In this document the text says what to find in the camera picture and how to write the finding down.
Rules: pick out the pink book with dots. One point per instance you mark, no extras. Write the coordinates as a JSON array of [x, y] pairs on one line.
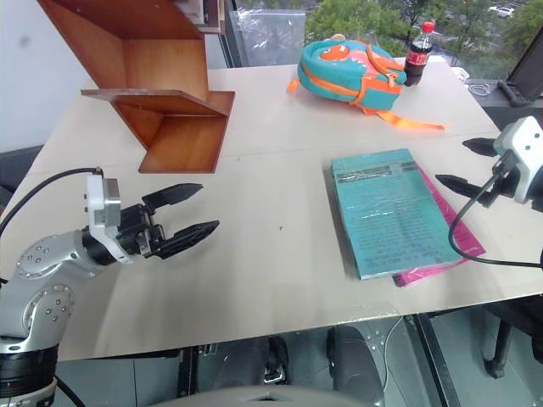
[[464, 237]]

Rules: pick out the wooden shelf stand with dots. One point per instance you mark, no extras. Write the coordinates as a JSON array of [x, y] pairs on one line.
[[169, 85]]

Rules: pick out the black chair base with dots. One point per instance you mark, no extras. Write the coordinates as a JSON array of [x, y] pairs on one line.
[[509, 335]]

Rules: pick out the clear plastic sheet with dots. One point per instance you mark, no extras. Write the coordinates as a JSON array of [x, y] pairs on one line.
[[267, 36]]

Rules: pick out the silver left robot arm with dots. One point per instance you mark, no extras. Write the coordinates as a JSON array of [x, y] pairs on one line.
[[42, 271]]

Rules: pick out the teal orange children's backpack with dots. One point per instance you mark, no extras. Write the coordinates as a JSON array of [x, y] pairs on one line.
[[343, 72]]

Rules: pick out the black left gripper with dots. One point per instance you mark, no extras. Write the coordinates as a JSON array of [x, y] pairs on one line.
[[138, 231]]

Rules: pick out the black table frame bar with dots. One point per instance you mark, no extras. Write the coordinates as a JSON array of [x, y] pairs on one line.
[[434, 360]]

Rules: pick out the black stand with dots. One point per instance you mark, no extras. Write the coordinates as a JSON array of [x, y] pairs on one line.
[[524, 68]]

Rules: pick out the cola bottle red cap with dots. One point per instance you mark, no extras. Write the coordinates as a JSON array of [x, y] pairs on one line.
[[418, 57]]

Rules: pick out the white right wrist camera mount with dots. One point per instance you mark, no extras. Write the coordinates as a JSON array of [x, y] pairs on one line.
[[521, 142]]

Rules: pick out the teal book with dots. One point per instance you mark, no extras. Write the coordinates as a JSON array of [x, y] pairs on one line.
[[386, 216]]

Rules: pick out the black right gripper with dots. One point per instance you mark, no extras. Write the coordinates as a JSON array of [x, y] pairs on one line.
[[505, 182]]

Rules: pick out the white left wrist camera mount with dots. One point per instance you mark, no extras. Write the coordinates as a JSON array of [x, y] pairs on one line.
[[96, 203]]

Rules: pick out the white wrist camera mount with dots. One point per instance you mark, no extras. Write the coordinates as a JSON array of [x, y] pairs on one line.
[[521, 142], [96, 203]]

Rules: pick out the grey robot torso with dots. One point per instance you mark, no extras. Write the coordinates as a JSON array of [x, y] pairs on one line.
[[263, 397]]

